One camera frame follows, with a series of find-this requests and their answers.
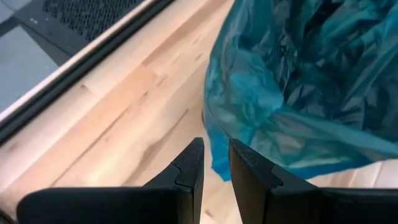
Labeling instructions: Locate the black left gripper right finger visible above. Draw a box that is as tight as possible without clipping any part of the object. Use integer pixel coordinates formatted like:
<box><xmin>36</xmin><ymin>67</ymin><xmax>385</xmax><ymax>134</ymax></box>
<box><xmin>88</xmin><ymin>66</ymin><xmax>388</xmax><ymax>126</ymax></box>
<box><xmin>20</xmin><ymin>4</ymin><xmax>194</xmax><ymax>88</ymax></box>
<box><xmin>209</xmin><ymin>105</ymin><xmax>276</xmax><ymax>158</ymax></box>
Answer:
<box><xmin>228</xmin><ymin>138</ymin><xmax>398</xmax><ymax>224</ymax></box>

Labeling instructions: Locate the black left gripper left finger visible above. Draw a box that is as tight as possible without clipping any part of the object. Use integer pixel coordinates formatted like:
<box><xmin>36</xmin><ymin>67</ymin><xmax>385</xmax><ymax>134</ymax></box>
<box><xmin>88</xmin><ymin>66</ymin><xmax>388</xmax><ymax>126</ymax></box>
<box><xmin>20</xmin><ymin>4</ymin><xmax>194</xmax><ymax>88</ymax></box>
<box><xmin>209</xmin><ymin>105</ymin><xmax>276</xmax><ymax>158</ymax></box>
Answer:
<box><xmin>17</xmin><ymin>137</ymin><xmax>205</xmax><ymax>224</ymax></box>

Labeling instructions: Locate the teal spare plastic bag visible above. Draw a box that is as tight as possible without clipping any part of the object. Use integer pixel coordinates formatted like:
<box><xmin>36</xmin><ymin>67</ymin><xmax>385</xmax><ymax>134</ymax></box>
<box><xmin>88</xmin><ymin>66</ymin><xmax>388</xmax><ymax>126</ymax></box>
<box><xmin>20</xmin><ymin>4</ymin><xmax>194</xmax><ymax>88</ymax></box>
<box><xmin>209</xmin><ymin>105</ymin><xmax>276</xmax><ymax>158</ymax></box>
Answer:
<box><xmin>202</xmin><ymin>0</ymin><xmax>398</xmax><ymax>182</ymax></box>

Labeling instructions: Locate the dark grey perforated panel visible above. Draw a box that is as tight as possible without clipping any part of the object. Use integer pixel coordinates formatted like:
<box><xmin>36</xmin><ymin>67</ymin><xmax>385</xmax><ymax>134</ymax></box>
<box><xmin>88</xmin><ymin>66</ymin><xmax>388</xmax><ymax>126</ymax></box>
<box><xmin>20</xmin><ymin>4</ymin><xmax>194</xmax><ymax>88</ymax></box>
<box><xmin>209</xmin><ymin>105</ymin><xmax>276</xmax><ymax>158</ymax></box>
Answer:
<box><xmin>14</xmin><ymin>0</ymin><xmax>147</xmax><ymax>57</ymax></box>

